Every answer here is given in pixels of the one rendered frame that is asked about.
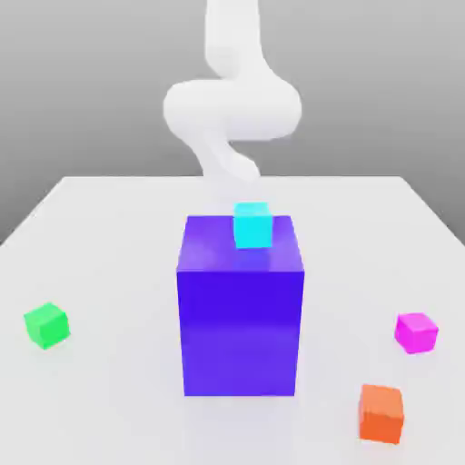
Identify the small green cube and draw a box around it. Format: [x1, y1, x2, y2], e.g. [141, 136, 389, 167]
[23, 301, 71, 351]

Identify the small orange cube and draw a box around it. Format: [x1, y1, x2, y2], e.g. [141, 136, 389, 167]
[358, 383, 405, 445]

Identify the small cyan cube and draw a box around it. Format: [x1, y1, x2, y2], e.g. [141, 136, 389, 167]
[232, 202, 274, 250]

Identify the small magenta cube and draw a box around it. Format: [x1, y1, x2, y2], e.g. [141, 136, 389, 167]
[393, 312, 440, 355]

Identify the large purple box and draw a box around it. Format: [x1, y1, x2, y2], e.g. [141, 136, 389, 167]
[175, 214, 305, 398]

